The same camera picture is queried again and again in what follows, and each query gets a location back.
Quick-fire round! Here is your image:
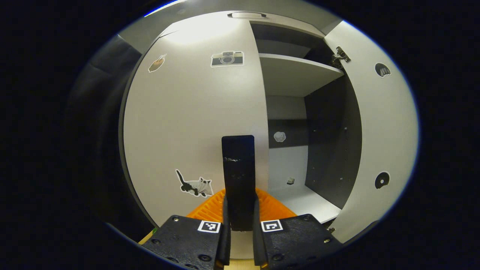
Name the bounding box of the beige double-door shoe cabinet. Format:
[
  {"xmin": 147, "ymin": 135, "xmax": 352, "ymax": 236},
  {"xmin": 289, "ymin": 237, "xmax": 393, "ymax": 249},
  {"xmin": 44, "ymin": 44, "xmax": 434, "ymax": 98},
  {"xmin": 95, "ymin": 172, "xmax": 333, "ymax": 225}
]
[{"xmin": 118, "ymin": 10, "xmax": 362, "ymax": 240}]

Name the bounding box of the white cabinet shelf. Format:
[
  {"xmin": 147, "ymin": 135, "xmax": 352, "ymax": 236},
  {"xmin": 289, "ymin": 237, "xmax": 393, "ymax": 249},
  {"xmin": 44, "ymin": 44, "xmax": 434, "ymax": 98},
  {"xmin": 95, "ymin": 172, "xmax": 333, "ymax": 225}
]
[
  {"xmin": 259, "ymin": 53, "xmax": 345, "ymax": 97},
  {"xmin": 268, "ymin": 184, "xmax": 342, "ymax": 224}
]

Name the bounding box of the black door handle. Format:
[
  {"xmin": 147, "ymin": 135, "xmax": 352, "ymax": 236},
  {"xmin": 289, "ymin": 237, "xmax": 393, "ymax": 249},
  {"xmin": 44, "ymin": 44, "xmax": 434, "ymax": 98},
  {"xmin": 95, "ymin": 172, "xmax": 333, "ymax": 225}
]
[{"xmin": 221, "ymin": 135, "xmax": 257, "ymax": 231}]

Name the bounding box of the black drawer handle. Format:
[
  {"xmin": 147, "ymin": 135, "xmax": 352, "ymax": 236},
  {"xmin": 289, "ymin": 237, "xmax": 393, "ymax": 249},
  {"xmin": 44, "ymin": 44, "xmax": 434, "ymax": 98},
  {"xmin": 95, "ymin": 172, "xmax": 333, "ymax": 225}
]
[{"xmin": 227, "ymin": 12, "xmax": 268, "ymax": 19}]

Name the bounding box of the beige cabinet drawer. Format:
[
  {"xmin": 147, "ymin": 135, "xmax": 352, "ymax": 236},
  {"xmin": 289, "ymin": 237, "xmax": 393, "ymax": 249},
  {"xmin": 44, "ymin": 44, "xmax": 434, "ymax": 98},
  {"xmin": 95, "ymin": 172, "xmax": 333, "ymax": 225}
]
[{"xmin": 159, "ymin": 10, "xmax": 327, "ymax": 39}]

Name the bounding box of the beige cabinet door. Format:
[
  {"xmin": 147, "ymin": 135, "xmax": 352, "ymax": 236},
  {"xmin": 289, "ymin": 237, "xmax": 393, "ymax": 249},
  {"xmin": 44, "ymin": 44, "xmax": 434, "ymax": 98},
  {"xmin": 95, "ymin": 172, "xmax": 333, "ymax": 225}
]
[
  {"xmin": 324, "ymin": 21, "xmax": 420, "ymax": 244},
  {"xmin": 119, "ymin": 19, "xmax": 270, "ymax": 260}
]

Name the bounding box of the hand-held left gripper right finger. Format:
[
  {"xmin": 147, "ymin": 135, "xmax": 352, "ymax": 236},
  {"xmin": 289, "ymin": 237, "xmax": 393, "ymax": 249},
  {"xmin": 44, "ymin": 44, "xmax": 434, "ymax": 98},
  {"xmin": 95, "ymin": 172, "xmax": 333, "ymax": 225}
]
[{"xmin": 252, "ymin": 187, "xmax": 344, "ymax": 269}]

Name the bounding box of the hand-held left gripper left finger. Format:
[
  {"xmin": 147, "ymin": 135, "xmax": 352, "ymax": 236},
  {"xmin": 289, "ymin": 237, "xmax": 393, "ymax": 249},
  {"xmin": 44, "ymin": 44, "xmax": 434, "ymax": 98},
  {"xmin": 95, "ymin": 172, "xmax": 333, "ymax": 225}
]
[{"xmin": 142, "ymin": 189, "xmax": 231, "ymax": 270}]

